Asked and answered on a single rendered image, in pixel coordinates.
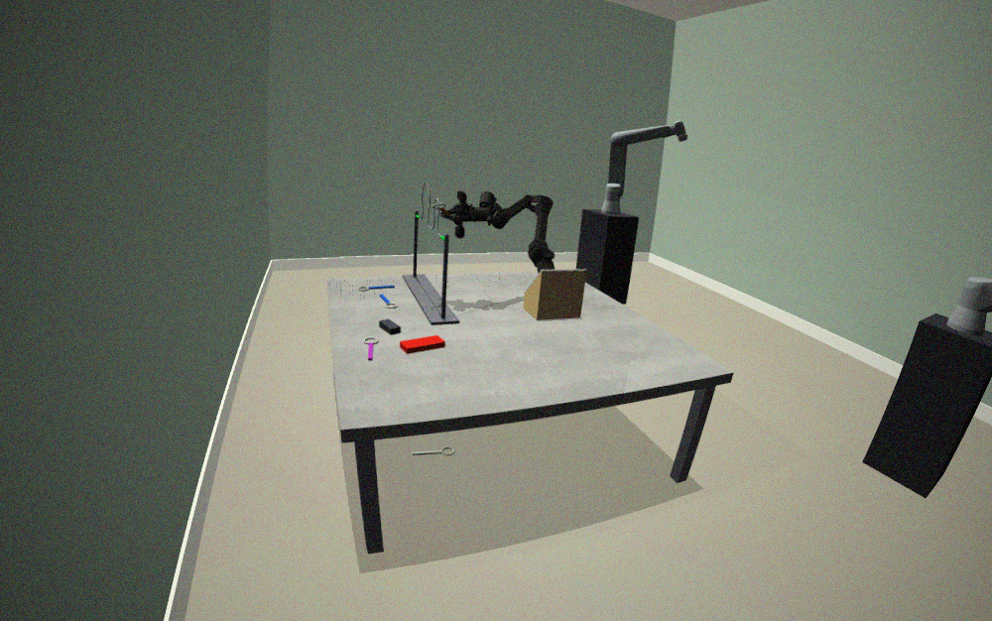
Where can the red rectangular block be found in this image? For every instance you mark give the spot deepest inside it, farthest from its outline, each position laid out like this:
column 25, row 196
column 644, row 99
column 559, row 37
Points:
column 422, row 344

